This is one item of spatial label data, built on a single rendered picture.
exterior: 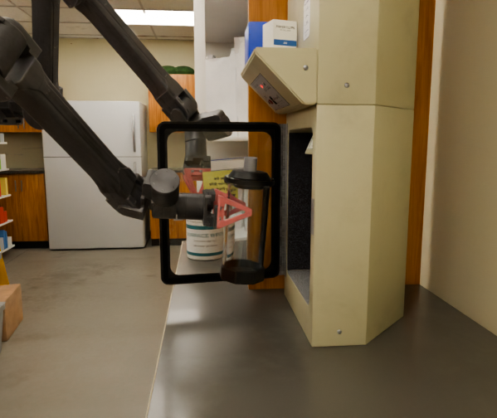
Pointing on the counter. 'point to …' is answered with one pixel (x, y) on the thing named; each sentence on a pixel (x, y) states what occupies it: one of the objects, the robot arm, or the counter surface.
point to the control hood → (285, 74)
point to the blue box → (253, 37)
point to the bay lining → (299, 201)
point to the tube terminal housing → (357, 166)
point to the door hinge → (284, 198)
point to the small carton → (280, 34)
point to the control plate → (269, 92)
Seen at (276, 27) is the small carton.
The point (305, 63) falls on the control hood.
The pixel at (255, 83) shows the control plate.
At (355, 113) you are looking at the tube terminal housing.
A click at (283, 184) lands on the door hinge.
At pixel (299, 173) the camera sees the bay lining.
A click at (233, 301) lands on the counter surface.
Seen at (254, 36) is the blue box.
